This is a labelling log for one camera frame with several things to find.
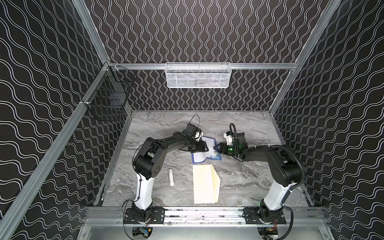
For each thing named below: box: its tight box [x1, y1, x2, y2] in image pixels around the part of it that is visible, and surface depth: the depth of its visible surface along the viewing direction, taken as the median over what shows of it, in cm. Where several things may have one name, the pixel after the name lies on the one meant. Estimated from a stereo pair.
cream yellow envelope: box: [192, 164, 221, 204], surface depth 87 cm
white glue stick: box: [168, 169, 175, 187], surface depth 87 cm
